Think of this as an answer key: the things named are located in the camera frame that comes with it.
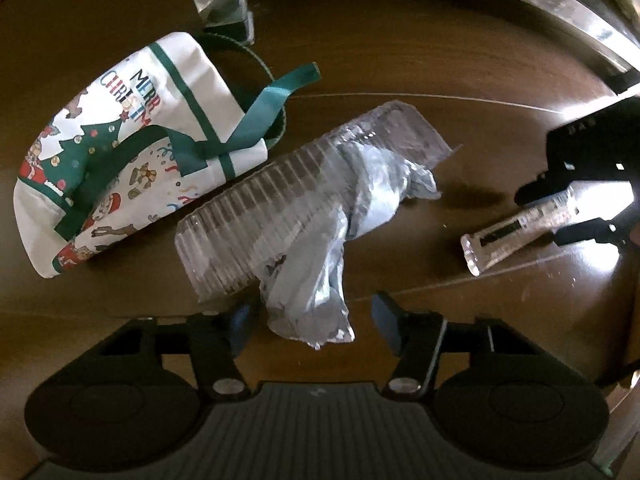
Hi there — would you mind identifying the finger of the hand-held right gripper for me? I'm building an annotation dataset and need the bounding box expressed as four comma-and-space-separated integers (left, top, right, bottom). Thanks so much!
554, 217, 636, 252
515, 170, 581, 206

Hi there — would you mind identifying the curved chrome frame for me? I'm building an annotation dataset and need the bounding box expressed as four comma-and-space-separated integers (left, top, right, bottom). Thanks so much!
235, 0, 640, 96

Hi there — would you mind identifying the clear ribbed plastic container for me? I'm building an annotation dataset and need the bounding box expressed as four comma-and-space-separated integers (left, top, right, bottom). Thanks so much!
175, 101, 463, 296

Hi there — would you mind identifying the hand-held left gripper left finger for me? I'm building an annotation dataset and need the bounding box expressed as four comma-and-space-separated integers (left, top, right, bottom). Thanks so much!
97, 302, 258, 401

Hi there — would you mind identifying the printed white and green tote bag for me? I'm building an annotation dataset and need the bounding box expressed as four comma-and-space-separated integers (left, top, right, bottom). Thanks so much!
12, 31, 321, 281

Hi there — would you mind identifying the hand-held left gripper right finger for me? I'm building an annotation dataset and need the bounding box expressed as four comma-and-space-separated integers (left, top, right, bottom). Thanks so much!
371, 291, 556, 396

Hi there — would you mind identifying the clear plastic tube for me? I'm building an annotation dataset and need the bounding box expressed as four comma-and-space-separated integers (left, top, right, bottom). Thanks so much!
460, 185, 583, 277

